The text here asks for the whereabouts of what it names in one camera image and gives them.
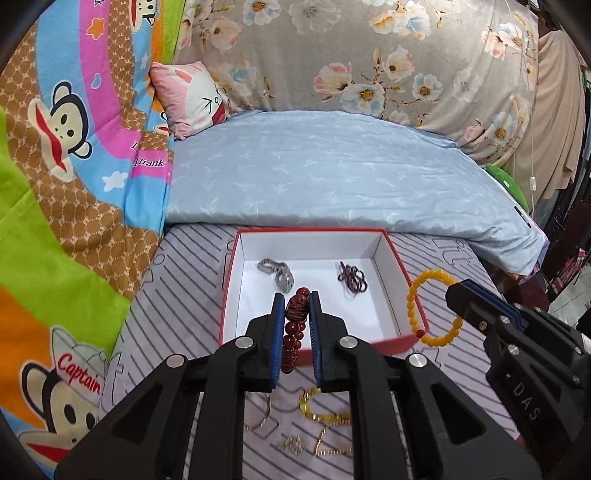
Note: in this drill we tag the green pillow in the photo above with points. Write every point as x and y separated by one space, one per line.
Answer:
510 184

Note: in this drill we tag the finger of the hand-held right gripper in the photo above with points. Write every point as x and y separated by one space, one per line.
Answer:
466 302
496 302

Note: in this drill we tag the grey floral quilt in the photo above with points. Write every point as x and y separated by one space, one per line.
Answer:
351 50

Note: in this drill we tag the plaid cloth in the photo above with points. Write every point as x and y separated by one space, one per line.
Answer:
570 272

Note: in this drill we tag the thin gold bangle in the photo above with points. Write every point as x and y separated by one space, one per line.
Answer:
265 413

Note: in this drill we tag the beige curtain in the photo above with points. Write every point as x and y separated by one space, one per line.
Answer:
556 115

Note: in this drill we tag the cartoon monkey printed blanket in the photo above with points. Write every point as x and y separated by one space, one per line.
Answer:
69 207

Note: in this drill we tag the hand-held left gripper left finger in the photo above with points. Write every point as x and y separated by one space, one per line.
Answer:
277 341

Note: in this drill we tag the red box with white inside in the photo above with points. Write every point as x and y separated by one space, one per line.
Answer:
314 258

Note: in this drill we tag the pink rabbit pillow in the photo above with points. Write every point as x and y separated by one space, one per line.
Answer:
194 99

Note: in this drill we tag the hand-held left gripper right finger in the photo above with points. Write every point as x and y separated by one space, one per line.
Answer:
315 341

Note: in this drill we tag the light blue duvet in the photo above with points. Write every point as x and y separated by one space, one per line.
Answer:
323 170

